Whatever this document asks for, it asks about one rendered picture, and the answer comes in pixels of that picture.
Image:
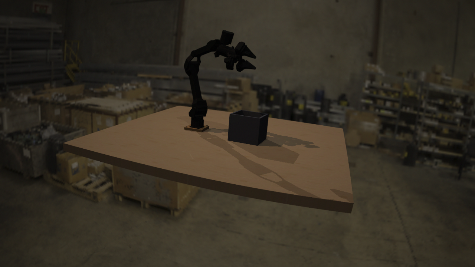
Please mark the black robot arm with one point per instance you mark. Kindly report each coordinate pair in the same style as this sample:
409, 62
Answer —
199, 106

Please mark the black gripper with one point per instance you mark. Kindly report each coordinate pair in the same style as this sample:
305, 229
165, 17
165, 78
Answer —
241, 50

